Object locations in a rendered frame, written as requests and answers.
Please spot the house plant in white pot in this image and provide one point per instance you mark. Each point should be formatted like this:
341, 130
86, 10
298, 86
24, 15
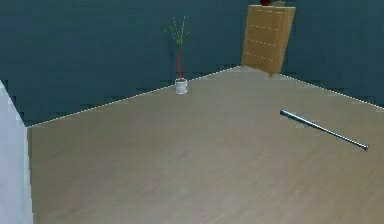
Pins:
181, 76

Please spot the tan wooden chest of drawers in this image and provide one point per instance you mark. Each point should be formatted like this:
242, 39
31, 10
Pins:
265, 38

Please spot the grey metal baseball bat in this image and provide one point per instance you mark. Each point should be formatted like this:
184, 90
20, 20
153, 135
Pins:
320, 128

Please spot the dark red object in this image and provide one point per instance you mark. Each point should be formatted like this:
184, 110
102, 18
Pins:
265, 2

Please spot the olive green object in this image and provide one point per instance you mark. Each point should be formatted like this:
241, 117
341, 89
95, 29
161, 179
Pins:
278, 3

